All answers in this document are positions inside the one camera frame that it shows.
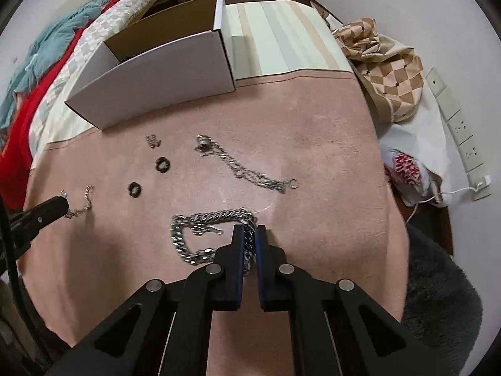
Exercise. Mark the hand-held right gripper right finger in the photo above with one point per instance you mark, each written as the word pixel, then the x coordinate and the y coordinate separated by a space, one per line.
pixel 262 278

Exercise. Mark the pink blanket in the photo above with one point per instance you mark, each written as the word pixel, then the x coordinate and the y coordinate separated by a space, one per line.
pixel 235 164

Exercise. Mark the white plastic bag red print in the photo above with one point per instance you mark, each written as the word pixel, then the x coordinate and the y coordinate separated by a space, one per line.
pixel 407 176

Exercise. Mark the striped pastel blanket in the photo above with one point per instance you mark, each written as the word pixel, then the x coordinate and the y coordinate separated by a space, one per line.
pixel 274 39

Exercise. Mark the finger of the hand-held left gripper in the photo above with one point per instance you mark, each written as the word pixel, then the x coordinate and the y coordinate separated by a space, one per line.
pixel 47 208

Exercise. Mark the teal blanket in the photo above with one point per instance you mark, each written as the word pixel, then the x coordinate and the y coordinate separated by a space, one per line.
pixel 43 51

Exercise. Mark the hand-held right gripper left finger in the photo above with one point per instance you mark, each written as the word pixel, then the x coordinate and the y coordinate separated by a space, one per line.
pixel 236 278

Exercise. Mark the checkered brown cloth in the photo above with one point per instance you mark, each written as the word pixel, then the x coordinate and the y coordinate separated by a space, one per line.
pixel 387 70

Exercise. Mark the white power strip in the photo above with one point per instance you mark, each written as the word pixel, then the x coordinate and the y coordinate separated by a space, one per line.
pixel 460 133

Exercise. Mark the grey fluffy rug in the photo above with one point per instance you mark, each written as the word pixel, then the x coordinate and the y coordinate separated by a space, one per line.
pixel 442 305

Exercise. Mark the checkered cream quilt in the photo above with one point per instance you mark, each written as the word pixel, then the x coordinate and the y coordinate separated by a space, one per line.
pixel 90 47

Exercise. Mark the white cardboard box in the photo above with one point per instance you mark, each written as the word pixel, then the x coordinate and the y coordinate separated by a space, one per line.
pixel 164 66

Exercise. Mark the small silver charm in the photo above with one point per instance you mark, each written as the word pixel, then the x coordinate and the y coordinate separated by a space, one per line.
pixel 153 141

